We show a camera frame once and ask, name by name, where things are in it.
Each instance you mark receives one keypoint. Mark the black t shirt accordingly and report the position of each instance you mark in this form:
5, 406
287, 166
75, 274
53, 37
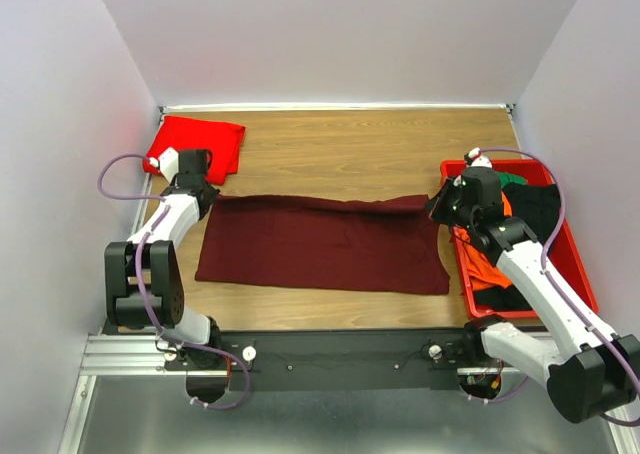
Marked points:
538, 207

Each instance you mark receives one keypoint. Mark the orange t shirt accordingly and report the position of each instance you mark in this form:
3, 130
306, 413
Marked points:
481, 273

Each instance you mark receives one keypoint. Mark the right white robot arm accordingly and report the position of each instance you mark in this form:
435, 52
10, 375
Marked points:
587, 369

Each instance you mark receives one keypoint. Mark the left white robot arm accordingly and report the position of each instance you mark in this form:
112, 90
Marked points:
143, 283

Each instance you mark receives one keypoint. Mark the aluminium frame rail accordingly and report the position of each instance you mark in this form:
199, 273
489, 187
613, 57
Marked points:
126, 355

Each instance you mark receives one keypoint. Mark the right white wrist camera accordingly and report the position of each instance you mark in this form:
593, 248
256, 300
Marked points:
476, 158

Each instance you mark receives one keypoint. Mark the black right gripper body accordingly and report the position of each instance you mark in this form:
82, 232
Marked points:
439, 203

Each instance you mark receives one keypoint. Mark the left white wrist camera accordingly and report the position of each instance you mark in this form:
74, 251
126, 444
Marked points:
166, 164

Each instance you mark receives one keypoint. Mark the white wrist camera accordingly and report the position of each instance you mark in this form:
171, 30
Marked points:
476, 158
166, 164

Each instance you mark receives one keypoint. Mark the maroon t shirt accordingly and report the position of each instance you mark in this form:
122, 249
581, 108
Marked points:
305, 242

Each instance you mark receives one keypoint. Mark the folded red t shirt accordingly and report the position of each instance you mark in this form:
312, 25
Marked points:
222, 139

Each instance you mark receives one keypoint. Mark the red plastic bin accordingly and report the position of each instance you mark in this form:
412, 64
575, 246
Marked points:
564, 252

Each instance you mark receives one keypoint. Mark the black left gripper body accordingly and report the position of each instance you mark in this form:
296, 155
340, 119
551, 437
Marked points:
206, 194

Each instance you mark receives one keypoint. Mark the green t shirt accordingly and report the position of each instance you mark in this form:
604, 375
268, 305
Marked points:
509, 178

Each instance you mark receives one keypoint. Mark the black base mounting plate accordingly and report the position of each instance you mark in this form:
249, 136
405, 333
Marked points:
369, 359

